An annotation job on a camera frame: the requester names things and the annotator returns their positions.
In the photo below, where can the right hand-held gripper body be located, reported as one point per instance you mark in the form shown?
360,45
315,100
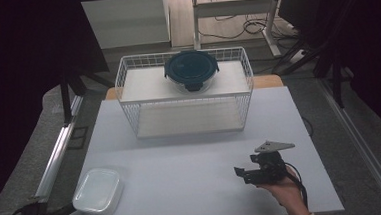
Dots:
270,164

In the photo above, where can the white rectangular container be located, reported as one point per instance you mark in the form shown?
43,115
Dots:
98,191

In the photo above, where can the round glass container blue lid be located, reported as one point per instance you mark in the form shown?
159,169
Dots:
191,67

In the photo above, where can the person's right hand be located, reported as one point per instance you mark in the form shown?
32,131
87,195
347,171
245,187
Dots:
289,195

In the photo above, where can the wooden table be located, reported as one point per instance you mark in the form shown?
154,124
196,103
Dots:
267,81

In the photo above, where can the black stand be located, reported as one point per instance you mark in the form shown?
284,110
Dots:
333,72
67,91

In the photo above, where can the white cabinet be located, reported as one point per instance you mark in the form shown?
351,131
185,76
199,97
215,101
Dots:
126,21

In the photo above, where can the aluminium rail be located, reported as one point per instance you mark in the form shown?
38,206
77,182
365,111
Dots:
364,150
57,152

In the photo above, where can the black square floor frame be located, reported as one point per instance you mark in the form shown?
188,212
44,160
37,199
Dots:
78,137

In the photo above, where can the white desk frame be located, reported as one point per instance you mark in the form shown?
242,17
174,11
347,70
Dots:
232,8

